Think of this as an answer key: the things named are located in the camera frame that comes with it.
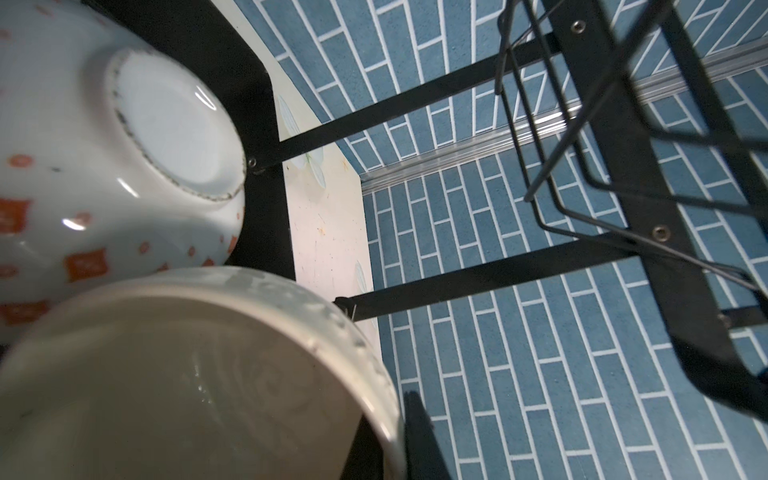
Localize black wire dish rack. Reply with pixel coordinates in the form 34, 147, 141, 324
94, 1, 767, 420

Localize white bowl orange diamonds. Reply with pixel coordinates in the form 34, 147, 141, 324
1, 1, 247, 344

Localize cream bowl striped outside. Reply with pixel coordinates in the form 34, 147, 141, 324
1, 266, 407, 479

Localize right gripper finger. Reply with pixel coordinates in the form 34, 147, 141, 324
404, 391, 450, 480

